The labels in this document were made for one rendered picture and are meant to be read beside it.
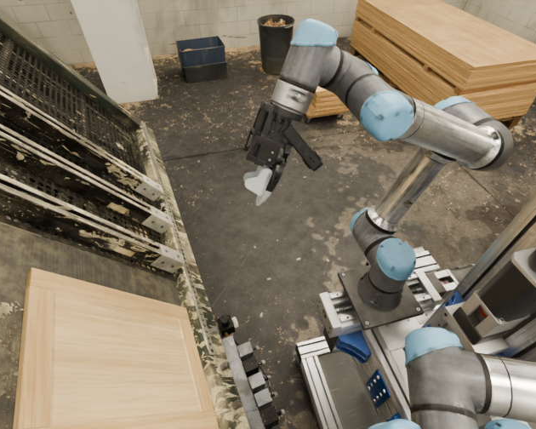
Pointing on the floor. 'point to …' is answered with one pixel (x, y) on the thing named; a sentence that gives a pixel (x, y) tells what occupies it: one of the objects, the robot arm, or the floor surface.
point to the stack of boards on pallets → (450, 55)
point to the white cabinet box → (118, 48)
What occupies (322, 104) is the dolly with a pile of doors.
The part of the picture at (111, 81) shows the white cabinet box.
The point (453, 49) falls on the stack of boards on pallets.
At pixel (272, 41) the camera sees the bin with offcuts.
